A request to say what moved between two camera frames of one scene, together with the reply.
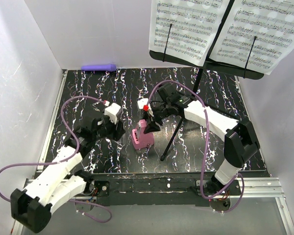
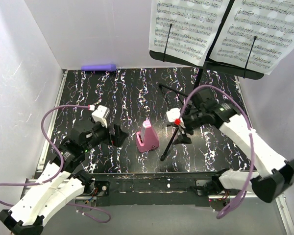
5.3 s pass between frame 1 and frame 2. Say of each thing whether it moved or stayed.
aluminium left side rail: stayed
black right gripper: moved
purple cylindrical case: stayed
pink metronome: moved
